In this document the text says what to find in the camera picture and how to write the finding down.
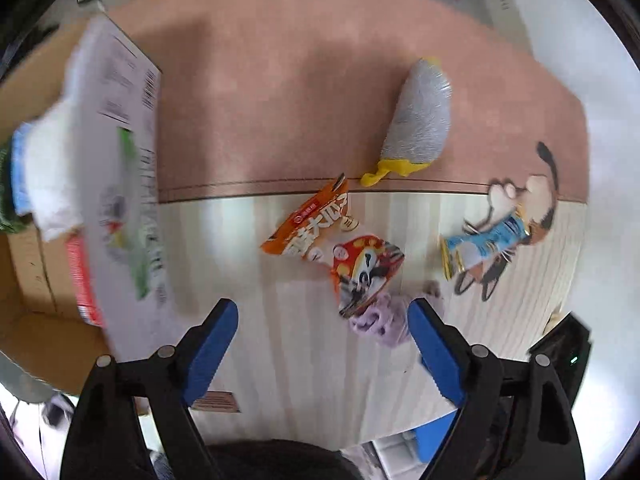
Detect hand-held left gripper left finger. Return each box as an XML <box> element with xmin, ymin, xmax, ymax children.
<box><xmin>60</xmin><ymin>298</ymin><xmax>240</xmax><ymax>480</ymax></box>

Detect red cartoon snack packet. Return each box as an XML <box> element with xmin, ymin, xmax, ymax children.
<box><xmin>329</xmin><ymin>233</ymin><xmax>406</xmax><ymax>317</ymax></box>

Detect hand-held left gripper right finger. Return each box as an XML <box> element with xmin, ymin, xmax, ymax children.
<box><xmin>407</xmin><ymin>298</ymin><xmax>586</xmax><ymax>480</ymax></box>

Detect orange snack packet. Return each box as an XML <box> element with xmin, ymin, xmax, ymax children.
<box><xmin>260</xmin><ymin>174</ymin><xmax>362</xmax><ymax>262</ymax></box>

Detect dark green cloth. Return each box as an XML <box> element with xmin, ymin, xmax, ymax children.
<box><xmin>0</xmin><ymin>144</ymin><xmax>27</xmax><ymax>235</ymax></box>

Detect light blue cloth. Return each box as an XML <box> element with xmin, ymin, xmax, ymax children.
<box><xmin>11</xmin><ymin>127</ymin><xmax>32</xmax><ymax>213</ymax></box>

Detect white packet in box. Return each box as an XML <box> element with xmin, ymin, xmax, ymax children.
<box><xmin>22</xmin><ymin>102</ymin><xmax>87</xmax><ymax>242</ymax></box>

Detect blue snack packet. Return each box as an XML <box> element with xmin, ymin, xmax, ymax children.
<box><xmin>439</xmin><ymin>215</ymin><xmax>532</xmax><ymax>281</ymax></box>

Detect cardboard box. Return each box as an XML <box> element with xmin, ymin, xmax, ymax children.
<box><xmin>0</xmin><ymin>12</ymin><xmax>242</xmax><ymax>416</ymax></box>

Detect purple fluffy scrunchie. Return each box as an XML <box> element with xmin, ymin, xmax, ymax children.
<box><xmin>348</xmin><ymin>281</ymin><xmax>446</xmax><ymax>347</ymax></box>

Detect pink mat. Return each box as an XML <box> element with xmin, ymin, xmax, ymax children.
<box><xmin>106</xmin><ymin>0</ymin><xmax>590</xmax><ymax>206</ymax></box>

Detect cartoon dog plush toy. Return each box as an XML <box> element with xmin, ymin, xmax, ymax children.
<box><xmin>452</xmin><ymin>141</ymin><xmax>562</xmax><ymax>302</ymax></box>

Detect grey and yellow snack bag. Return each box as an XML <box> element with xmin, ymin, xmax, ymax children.
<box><xmin>360</xmin><ymin>56</ymin><xmax>454</xmax><ymax>187</ymax></box>

